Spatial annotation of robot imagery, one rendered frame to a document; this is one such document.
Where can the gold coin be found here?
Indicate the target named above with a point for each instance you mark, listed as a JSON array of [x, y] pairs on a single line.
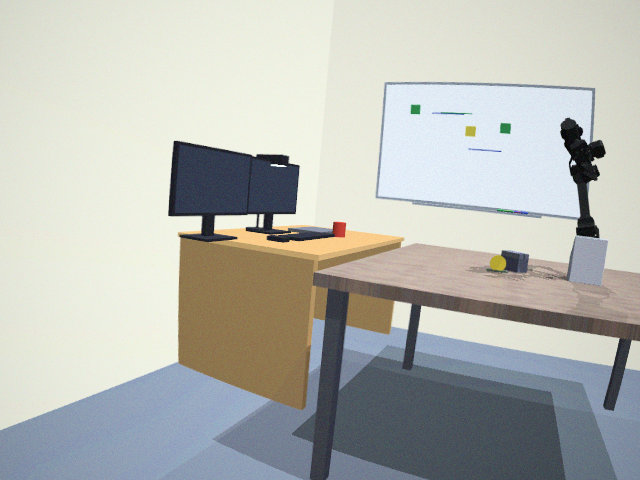
[[498, 263]]

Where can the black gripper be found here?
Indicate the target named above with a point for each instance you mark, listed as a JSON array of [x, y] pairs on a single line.
[[583, 158]]

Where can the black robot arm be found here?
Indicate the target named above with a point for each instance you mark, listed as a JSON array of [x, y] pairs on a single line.
[[571, 132]]

